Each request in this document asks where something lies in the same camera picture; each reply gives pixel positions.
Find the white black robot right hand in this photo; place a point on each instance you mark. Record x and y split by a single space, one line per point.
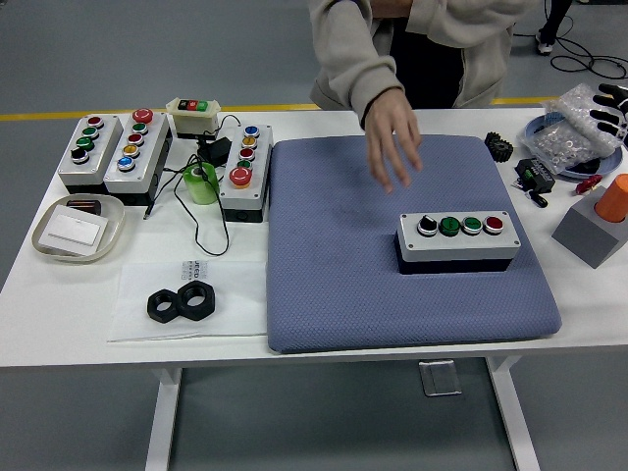
615 98

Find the grey four-control button box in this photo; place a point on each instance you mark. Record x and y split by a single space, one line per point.
456 245

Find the white oval tray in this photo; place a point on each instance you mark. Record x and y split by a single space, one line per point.
114 211

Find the cream three-button switch box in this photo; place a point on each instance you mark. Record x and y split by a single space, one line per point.
191 118

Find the black power adapter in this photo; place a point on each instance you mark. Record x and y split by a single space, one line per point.
216 151

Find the clear bracket under table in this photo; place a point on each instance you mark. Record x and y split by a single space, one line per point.
439 380

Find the black gear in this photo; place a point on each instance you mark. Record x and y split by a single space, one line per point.
500 147

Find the person's hand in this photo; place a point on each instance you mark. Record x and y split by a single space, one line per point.
392 137

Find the blue plate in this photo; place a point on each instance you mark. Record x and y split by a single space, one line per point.
611 164

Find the dark brown small part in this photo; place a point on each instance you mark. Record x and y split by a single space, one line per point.
83 204

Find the red clip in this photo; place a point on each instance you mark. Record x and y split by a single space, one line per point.
586 185

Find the black module with green terminal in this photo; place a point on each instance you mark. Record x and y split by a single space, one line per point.
537 176

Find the grey block base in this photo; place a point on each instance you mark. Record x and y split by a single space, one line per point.
584 230

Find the blue-grey quilted mat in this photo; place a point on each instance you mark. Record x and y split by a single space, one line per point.
333 245

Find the small black hex nut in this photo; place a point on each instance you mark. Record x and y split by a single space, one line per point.
157 314

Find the green tape roll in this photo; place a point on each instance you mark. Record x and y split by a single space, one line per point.
201 191

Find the clear printed plastic sheet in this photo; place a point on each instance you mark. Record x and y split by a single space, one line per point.
235 304

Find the grey box with wide base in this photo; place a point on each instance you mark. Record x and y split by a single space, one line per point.
147 157

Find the white wall switch plate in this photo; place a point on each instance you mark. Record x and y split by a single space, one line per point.
73 230

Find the grey box with narrow base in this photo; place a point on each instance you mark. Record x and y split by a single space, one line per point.
260 167

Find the clear bag of washers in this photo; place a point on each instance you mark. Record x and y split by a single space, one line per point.
564 144

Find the grey box with black knob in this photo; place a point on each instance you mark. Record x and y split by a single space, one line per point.
105 142

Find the white table leg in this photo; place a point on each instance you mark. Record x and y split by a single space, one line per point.
515 417
162 427

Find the large black hex nut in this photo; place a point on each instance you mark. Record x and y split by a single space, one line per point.
189 310

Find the bystander person in black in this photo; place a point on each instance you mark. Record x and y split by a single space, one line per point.
557 19

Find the person's forearm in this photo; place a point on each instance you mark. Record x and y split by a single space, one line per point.
353 59

